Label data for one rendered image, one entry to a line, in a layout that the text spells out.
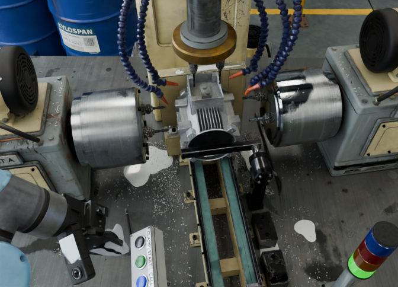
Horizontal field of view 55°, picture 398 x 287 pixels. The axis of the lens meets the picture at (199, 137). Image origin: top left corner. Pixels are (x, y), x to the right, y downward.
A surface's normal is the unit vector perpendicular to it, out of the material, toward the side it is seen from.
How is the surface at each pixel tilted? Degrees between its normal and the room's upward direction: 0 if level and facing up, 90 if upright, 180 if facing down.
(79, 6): 90
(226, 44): 0
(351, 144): 90
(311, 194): 0
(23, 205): 62
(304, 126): 73
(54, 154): 90
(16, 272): 50
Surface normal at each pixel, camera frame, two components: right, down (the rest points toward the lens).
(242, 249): -0.02, -0.63
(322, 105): 0.08, 0.07
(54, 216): 0.76, 0.03
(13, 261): 0.70, -0.21
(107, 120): 0.05, -0.19
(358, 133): 0.14, 0.76
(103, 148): 0.12, 0.50
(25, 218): 0.58, 0.37
